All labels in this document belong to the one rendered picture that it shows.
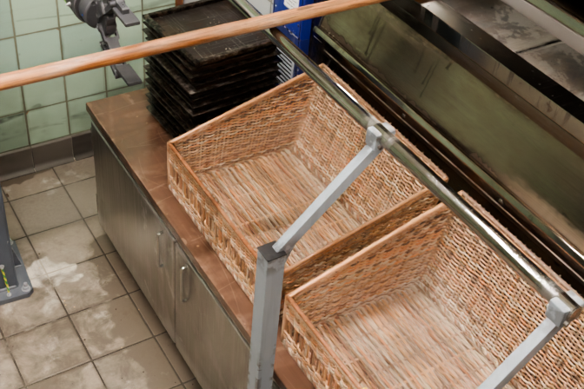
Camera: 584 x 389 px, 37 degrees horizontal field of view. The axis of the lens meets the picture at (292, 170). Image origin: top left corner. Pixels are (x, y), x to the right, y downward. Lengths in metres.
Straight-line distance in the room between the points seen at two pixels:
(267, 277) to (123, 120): 1.06
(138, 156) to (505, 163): 1.05
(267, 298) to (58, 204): 1.62
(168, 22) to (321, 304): 0.93
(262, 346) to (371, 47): 0.83
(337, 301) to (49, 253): 1.32
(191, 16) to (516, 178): 1.05
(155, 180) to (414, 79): 0.76
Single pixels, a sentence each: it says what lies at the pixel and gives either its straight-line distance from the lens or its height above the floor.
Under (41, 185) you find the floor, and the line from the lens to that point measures 3.31.
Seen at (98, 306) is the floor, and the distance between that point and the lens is 2.85.
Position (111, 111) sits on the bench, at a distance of 2.65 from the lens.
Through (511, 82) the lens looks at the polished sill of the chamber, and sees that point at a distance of 1.87.
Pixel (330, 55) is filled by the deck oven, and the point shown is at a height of 0.86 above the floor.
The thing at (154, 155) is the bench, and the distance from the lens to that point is 2.47.
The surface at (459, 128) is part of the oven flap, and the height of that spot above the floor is 0.98.
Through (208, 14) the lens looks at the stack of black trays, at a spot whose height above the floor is 0.90.
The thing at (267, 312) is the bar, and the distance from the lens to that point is 1.75.
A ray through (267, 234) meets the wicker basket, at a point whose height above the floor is 0.59.
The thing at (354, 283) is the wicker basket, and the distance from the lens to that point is 1.99.
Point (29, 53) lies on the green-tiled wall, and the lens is 3.13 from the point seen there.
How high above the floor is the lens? 2.11
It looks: 39 degrees down
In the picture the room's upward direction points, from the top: 6 degrees clockwise
